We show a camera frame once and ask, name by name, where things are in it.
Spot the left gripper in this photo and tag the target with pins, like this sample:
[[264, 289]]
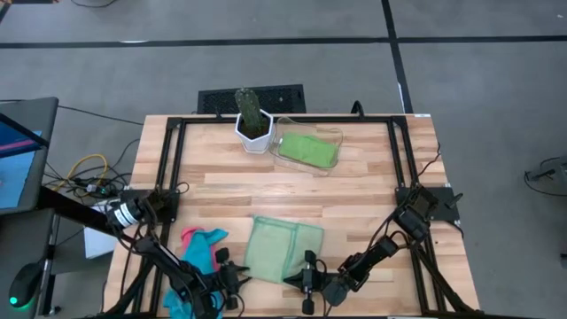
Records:
[[227, 279]]

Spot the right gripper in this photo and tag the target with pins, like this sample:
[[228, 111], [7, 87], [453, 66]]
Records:
[[315, 281]]

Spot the pale green microfiber towel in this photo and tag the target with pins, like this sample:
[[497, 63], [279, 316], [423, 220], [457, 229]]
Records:
[[274, 248]]

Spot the bright green microfiber towel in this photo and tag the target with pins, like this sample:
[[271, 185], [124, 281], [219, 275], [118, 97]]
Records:
[[308, 150]]

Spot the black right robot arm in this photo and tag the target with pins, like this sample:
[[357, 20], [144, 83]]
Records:
[[372, 261]]

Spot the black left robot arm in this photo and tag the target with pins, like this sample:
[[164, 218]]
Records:
[[164, 257]]

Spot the blue microfiber towel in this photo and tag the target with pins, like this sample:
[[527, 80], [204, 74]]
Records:
[[199, 250]]

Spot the pink microfiber towel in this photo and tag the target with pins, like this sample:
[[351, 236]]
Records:
[[188, 235]]

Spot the clear plastic tray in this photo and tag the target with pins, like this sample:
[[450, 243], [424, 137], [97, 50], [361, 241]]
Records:
[[277, 164]]

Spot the white hexagonal plant pot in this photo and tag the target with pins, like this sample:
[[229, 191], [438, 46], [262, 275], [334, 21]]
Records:
[[257, 144]]

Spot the white paper box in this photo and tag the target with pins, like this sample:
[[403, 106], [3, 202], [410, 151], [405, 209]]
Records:
[[99, 241]]

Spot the green cactus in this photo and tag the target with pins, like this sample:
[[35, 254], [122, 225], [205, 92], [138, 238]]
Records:
[[249, 111]]

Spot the black perforated floor box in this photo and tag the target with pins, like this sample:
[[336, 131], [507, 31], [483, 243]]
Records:
[[212, 99]]

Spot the black table clamp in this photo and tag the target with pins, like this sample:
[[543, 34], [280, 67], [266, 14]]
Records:
[[358, 108]]

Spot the black computer mouse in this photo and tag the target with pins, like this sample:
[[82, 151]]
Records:
[[24, 285]]

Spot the grey side desk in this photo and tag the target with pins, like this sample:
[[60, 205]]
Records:
[[17, 239]]

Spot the monitor with blue screen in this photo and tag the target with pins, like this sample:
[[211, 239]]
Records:
[[13, 177]]

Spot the office chair base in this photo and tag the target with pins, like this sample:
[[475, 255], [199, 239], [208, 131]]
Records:
[[553, 170]]

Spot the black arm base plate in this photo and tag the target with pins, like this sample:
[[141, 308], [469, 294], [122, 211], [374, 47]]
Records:
[[443, 208], [170, 217]]

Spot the black aluminium table frame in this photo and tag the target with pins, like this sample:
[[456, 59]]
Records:
[[199, 119]]

